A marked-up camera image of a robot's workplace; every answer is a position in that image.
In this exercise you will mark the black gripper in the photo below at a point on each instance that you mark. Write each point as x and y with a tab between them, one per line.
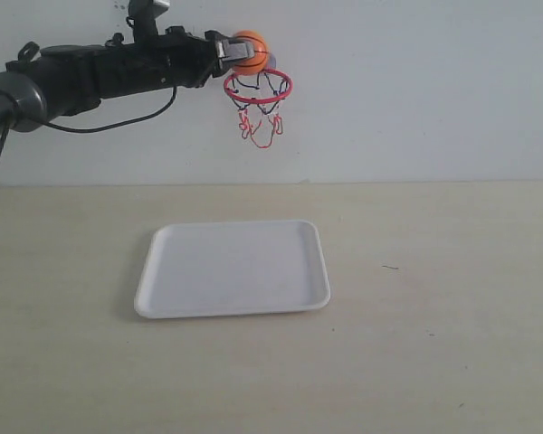
191	60

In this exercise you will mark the small orange toy basketball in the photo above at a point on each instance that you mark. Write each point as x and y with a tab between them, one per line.
258	50

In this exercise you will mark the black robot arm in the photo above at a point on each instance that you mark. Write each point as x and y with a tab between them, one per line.
67	80

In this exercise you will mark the red mini basketball hoop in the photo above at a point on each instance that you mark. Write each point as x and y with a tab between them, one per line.
257	100

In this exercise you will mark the clear suction cup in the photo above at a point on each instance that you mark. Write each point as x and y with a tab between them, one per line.
271	63

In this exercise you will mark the white rectangular plastic tray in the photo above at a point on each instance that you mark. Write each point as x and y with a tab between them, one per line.
233	269

